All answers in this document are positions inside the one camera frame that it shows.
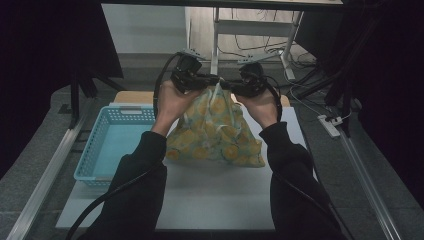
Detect white table mat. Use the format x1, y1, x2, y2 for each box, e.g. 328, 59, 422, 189
54, 102, 334, 230

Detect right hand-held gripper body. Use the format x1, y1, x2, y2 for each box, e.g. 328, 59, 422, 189
232, 51, 278, 99

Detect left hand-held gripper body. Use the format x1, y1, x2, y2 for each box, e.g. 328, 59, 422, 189
170, 49, 214, 95

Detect black tripod stand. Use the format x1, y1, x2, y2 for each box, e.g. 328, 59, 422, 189
68, 64, 127, 130
279, 63, 359, 138

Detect orange floral cloth bag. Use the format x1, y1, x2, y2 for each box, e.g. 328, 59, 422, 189
165, 81, 267, 169

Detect person's right hand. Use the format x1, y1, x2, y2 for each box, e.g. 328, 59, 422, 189
234, 87, 280, 130

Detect black floor cables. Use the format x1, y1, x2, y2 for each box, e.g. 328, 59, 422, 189
218, 9, 317, 66

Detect person's left hand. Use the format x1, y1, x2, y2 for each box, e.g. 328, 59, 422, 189
150, 79, 202, 138

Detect white power strip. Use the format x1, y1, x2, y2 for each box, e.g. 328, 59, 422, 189
317, 114, 343, 139

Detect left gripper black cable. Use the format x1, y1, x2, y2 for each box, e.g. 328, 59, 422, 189
64, 52, 184, 240

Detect white floor cable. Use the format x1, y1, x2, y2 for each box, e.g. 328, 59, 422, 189
283, 64, 353, 122

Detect light blue plastic basket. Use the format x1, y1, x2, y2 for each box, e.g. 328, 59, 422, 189
73, 105, 158, 188

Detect aluminium rail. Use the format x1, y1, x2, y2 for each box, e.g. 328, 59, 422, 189
6, 113, 88, 240
338, 129, 403, 240

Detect white desk frame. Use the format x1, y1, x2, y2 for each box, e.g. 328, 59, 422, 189
209, 6, 305, 81

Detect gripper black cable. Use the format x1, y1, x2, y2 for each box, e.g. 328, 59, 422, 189
263, 75, 355, 240
64, 52, 184, 240

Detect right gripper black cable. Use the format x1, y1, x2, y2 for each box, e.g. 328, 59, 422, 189
263, 75, 355, 240

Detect black curtain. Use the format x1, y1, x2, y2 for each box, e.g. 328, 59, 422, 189
0, 0, 124, 178
294, 0, 424, 208

